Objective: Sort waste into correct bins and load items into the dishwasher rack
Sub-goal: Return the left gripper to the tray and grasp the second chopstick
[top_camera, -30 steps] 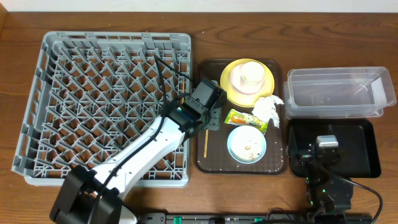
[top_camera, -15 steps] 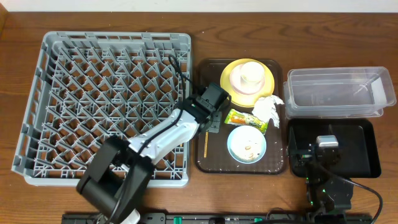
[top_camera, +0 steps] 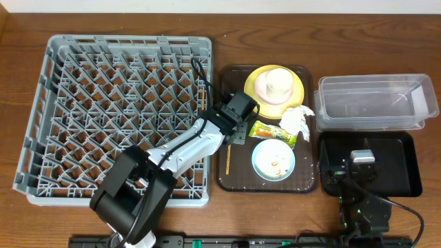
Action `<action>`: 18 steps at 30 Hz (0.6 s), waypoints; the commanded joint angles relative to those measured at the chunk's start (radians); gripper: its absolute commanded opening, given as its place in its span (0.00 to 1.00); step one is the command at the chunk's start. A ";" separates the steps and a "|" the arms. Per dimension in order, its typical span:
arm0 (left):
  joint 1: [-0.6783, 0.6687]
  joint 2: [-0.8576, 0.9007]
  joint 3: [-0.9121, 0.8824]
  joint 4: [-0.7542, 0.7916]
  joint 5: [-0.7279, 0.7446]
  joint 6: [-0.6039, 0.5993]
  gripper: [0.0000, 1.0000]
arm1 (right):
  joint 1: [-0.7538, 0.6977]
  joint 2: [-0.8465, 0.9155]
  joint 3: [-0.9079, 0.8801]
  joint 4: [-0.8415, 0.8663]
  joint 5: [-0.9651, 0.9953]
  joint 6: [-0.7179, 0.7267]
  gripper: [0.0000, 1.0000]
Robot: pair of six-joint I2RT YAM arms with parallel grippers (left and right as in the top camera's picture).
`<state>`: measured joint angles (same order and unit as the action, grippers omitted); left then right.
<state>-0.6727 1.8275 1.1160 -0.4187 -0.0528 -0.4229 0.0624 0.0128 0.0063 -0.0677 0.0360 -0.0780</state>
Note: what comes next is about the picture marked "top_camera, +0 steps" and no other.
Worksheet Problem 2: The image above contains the clear plastic waste bin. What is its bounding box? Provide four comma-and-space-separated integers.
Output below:
314, 74, 440, 132

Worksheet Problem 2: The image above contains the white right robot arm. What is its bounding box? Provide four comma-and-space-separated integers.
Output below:
319, 139, 391, 246

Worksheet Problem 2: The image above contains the white cup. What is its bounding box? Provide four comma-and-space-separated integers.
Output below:
265, 68, 294, 98

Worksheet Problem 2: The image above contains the green orange snack wrapper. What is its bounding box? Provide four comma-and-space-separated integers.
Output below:
248, 121, 297, 148

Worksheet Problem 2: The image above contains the dark brown serving tray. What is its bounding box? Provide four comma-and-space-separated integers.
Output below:
214, 65, 318, 194

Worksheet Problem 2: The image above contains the wooden chopstick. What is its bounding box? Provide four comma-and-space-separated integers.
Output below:
225, 145, 232, 175
201, 88, 205, 111

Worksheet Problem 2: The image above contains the yellow plate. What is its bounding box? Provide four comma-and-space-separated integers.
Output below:
244, 65, 305, 119

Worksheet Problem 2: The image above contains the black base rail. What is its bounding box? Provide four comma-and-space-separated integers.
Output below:
68, 234, 414, 248

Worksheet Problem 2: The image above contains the black food waste tray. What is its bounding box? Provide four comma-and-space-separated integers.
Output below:
318, 132, 422, 198

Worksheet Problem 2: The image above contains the white napkin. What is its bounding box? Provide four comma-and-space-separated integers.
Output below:
279, 105, 315, 142

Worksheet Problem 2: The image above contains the light blue bowl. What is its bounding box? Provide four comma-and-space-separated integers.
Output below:
252, 139, 296, 182

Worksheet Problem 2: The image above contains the grey plastic dishwasher rack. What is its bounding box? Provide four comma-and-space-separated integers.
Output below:
13, 34, 214, 207

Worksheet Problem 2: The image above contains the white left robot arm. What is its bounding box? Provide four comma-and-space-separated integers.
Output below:
90, 101, 255, 247

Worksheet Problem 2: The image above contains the pink small plate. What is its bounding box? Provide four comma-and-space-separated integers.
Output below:
254, 71, 294, 105

